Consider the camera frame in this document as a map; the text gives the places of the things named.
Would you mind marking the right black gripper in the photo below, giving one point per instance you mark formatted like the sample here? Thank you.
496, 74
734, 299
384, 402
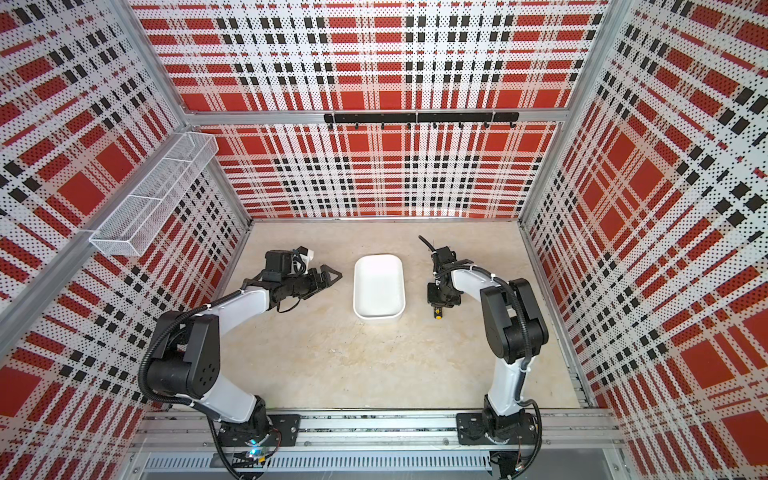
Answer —
433, 300

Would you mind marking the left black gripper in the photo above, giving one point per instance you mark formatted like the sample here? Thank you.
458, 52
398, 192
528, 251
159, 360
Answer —
317, 285

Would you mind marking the black hook rail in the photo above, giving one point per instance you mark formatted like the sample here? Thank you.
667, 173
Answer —
357, 119

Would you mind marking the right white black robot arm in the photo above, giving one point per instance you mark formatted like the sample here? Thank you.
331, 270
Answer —
515, 333

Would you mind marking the white wire mesh shelf basket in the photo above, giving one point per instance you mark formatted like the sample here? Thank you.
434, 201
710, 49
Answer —
136, 221

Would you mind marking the white plastic bin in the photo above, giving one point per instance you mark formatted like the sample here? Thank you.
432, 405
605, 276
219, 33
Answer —
379, 288

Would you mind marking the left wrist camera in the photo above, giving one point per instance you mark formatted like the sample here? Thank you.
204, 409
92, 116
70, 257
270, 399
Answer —
281, 264

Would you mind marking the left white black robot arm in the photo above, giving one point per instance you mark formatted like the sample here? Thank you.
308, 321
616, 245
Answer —
182, 363

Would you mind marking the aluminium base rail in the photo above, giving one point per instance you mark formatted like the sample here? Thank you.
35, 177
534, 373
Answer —
434, 444

